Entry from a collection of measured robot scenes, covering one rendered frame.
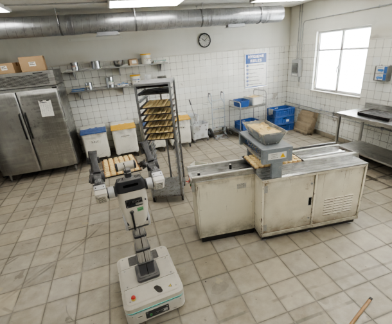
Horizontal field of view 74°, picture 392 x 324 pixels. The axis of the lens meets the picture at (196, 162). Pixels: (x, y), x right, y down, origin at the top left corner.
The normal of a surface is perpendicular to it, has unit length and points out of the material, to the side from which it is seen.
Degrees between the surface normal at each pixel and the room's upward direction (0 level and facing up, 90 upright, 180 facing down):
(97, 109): 90
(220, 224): 90
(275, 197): 90
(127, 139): 92
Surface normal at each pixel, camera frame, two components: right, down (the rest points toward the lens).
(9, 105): 0.30, 0.35
